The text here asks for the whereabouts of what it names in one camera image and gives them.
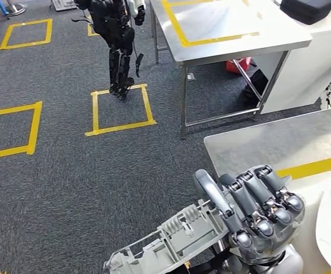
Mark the white desk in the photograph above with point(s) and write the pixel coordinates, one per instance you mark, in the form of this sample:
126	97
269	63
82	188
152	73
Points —
297	75

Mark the steel table with yellow tape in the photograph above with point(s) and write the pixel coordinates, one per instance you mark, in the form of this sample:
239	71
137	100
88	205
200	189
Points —
225	22

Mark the black bag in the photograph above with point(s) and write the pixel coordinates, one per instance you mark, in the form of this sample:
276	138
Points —
254	89

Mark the red bag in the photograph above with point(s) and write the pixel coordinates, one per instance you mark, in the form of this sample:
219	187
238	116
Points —
236	65

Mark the yellow tape table outline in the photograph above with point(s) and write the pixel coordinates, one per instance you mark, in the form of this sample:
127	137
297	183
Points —
180	34

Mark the chrome stand base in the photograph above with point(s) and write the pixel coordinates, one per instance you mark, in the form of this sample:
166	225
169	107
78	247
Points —
15	8

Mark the black zip carry case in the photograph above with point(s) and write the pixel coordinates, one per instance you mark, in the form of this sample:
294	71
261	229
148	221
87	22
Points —
305	11

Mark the steel workbench table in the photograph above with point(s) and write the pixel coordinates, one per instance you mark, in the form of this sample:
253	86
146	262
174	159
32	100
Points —
268	143

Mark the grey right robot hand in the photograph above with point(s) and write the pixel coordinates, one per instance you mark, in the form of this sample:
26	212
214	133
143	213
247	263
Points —
265	230

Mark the grey plastic wheel hubcap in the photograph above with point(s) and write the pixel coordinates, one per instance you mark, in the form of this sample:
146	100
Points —
182	234

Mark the flat white floor platform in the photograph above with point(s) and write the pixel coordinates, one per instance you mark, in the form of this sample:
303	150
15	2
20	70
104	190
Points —
63	4

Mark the black humanoid robot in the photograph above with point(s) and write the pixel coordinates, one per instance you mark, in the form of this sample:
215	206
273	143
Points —
114	26

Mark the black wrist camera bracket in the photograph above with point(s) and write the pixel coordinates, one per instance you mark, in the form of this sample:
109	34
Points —
214	264

